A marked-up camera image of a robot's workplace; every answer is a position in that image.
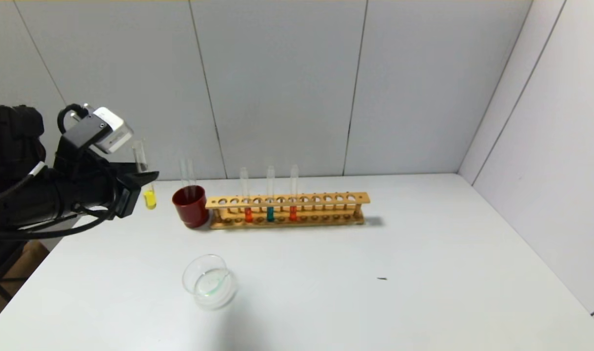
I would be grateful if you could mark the test tube with teal liquid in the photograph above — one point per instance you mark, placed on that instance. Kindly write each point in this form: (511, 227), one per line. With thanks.
(270, 213)

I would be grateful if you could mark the test tube with yellow liquid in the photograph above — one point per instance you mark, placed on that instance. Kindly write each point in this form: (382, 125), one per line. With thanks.
(150, 200)

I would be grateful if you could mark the wooden test tube rack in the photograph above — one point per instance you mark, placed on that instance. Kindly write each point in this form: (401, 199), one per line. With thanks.
(287, 199)

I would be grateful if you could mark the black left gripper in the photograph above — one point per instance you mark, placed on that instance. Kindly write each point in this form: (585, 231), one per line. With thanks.
(128, 198)

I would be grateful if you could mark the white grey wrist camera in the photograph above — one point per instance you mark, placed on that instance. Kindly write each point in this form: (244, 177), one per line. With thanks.
(104, 129)

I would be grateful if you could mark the empty glass test tube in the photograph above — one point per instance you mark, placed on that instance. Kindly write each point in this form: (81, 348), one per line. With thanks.
(188, 175)

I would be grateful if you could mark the test tube with red liquid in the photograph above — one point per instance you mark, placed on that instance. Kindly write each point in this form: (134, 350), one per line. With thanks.
(248, 214)
(293, 212)

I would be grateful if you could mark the clear glass beaker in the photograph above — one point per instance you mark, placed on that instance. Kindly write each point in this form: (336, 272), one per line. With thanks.
(210, 288)

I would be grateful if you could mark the black metal chair frame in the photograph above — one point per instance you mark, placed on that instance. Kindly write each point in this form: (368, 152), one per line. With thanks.
(4, 273)

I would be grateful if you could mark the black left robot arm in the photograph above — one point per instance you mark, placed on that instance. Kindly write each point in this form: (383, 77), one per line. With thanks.
(14, 195)

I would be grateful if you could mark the dark red cup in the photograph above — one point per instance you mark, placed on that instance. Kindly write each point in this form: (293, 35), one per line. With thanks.
(192, 210)

